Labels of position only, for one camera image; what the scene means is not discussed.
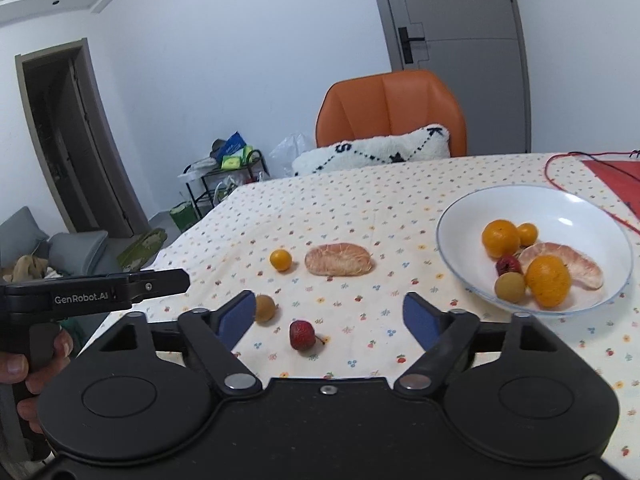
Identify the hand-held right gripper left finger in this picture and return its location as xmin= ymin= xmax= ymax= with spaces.
xmin=97 ymin=289 xmax=264 ymax=397

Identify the beige cloth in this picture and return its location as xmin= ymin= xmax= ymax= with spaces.
xmin=2 ymin=254 xmax=49 ymax=284

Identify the green fabric bag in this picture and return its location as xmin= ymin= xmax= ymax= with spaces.
xmin=117 ymin=228 xmax=169 ymax=272

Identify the red cable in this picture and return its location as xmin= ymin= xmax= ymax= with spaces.
xmin=544 ymin=149 xmax=640 ymax=234

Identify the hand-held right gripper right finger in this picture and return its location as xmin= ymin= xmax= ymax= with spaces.
xmin=394 ymin=291 xmax=562 ymax=396

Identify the grey sofa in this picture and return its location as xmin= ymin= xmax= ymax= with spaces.
xmin=0 ymin=207 xmax=109 ymax=282

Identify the dark wooden door frame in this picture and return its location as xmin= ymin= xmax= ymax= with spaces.
xmin=14 ymin=39 xmax=149 ymax=252

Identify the red mat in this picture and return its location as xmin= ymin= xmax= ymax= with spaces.
xmin=581 ymin=158 xmax=640 ymax=222

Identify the large orange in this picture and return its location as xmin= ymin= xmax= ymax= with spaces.
xmin=481 ymin=219 xmax=522 ymax=258
xmin=524 ymin=255 xmax=572 ymax=309

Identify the black door handle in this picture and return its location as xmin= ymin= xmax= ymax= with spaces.
xmin=398 ymin=26 xmax=426 ymax=65

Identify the white ceramic bowl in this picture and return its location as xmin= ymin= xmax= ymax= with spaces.
xmin=435 ymin=184 xmax=635 ymax=317

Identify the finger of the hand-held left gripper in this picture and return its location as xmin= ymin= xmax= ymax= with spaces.
xmin=127 ymin=268 xmax=191 ymax=306

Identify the orange chair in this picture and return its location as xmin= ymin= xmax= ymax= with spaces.
xmin=315 ymin=70 xmax=469 ymax=159

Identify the green packet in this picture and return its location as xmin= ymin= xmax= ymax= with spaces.
xmin=221 ymin=145 xmax=254 ymax=170

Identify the clear plastic bag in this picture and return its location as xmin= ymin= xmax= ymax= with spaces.
xmin=269 ymin=133 xmax=317 ymax=179

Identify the white fluffy pillow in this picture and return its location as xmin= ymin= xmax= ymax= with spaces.
xmin=291 ymin=124 xmax=451 ymax=177

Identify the black metal rack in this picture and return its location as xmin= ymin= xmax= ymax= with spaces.
xmin=178 ymin=149 xmax=271 ymax=222

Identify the round peeled pomelo segment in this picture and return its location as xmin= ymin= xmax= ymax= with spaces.
xmin=304 ymin=242 xmax=375 ymax=277

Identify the brown longan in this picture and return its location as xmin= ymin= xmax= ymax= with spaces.
xmin=254 ymin=294 xmax=278 ymax=324

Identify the person's left hand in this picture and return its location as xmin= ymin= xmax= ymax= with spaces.
xmin=0 ymin=330 xmax=74 ymax=435

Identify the blue packet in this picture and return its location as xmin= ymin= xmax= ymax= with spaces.
xmin=219 ymin=131 xmax=247 ymax=157

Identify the green paper bag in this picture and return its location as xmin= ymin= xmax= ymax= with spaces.
xmin=169 ymin=202 xmax=197 ymax=234

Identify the green kiwi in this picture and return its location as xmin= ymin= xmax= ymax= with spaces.
xmin=494 ymin=271 xmax=527 ymax=304

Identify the grey door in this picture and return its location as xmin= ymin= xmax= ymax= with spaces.
xmin=366 ymin=0 xmax=532 ymax=156

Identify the curved peeled pomelo segment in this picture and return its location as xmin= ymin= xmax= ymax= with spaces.
xmin=517 ymin=242 xmax=604 ymax=291

